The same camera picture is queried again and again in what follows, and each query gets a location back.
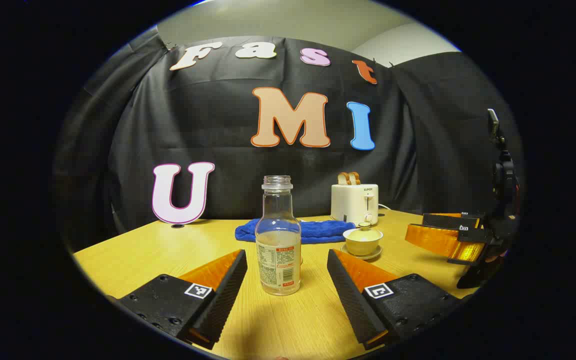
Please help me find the blue towel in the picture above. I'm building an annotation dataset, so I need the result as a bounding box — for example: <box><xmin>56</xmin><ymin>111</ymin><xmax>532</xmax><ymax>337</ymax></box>
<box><xmin>234</xmin><ymin>218</ymin><xmax>356</xmax><ymax>245</ymax></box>

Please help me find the cream ceramic teacup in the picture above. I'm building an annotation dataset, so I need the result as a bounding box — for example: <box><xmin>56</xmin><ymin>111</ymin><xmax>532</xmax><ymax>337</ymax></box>
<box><xmin>343</xmin><ymin>230</ymin><xmax>384</xmax><ymax>257</ymax></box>

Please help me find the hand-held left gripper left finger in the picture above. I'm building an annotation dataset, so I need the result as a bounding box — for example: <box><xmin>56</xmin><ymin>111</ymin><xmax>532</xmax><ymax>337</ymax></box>
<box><xmin>118</xmin><ymin>249</ymin><xmax>249</xmax><ymax>351</ymax></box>

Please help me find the black backdrop cloth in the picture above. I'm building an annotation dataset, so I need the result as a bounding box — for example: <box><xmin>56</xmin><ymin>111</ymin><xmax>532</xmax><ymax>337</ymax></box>
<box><xmin>53</xmin><ymin>27</ymin><xmax>524</xmax><ymax>251</ymax></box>

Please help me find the white toaster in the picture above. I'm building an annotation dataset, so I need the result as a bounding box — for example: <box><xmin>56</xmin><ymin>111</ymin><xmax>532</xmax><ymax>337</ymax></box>
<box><xmin>330</xmin><ymin>183</ymin><xmax>380</xmax><ymax>227</ymax></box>

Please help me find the cream teacup lid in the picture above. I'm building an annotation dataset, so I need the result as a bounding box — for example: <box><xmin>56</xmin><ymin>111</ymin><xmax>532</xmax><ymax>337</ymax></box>
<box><xmin>346</xmin><ymin>221</ymin><xmax>382</xmax><ymax>241</ymax></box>

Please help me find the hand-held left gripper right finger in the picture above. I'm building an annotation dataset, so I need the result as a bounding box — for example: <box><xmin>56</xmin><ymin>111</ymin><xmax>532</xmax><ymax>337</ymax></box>
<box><xmin>326</xmin><ymin>248</ymin><xmax>464</xmax><ymax>351</ymax></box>

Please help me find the clear glass water bottle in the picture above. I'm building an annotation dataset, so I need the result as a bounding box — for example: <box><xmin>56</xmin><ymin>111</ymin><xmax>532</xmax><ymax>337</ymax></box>
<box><xmin>255</xmin><ymin>175</ymin><xmax>303</xmax><ymax>297</ymax></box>

